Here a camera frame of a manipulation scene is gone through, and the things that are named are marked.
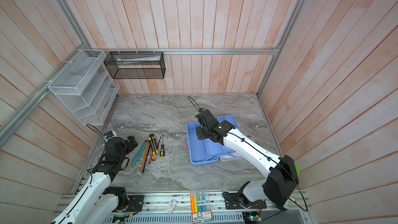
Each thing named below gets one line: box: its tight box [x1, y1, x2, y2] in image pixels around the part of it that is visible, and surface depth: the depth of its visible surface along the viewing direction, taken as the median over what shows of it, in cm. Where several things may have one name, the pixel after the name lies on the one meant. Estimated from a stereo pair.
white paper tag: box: [165, 198, 178, 215], surface depth 73 cm
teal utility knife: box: [130, 140, 148, 165], surface depth 91 cm
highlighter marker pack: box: [189, 188, 213, 224], surface depth 74 cm
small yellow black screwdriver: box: [160, 134, 165, 159], surface depth 90 cm
